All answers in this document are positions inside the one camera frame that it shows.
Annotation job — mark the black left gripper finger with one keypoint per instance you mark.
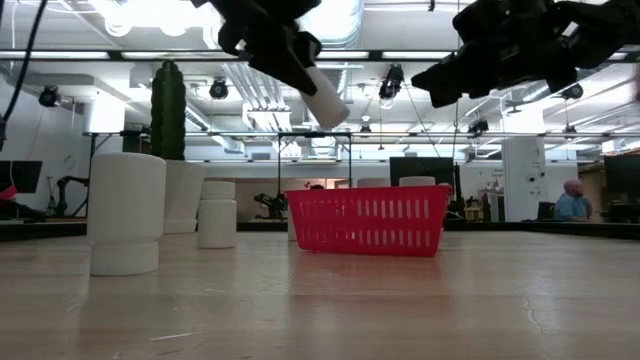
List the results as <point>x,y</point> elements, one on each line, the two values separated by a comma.
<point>285,60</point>

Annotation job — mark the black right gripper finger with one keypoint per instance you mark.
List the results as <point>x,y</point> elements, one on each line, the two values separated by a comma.
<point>460,75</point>

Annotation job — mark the white pill bottle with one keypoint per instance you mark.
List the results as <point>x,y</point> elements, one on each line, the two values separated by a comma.
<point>327,105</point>
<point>290,227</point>
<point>217,215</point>
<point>417,181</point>
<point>127,215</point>

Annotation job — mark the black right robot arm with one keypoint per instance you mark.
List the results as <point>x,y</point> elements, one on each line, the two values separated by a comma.
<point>600,30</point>

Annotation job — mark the black background robot arm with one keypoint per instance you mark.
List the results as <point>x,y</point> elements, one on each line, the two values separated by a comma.
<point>272,204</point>

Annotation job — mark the red plastic mesh basket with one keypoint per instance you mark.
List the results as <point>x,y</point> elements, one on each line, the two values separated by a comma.
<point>370,245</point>

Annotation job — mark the black ceiling spotlight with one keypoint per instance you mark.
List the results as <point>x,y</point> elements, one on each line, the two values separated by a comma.
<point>477,127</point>
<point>572,91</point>
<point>218,89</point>
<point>48,96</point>
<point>392,80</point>

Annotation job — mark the black screen panel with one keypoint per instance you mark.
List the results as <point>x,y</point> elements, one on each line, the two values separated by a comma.
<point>420,170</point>

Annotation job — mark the green cactus plant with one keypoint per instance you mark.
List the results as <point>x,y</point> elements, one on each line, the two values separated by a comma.
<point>167,110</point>

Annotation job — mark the white hexagonal plant pot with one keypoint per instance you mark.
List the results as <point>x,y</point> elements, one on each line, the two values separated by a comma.
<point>186,200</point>

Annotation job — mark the person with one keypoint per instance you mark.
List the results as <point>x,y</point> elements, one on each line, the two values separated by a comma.
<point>572,205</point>

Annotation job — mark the black monitor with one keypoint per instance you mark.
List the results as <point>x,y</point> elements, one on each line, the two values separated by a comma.
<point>22,175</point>
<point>622,175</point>

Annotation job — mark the black background rig frame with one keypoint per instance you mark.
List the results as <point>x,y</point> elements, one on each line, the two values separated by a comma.
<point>315,134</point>

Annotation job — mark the black aluminium table frame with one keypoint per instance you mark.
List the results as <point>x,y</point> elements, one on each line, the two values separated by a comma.
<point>550,230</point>

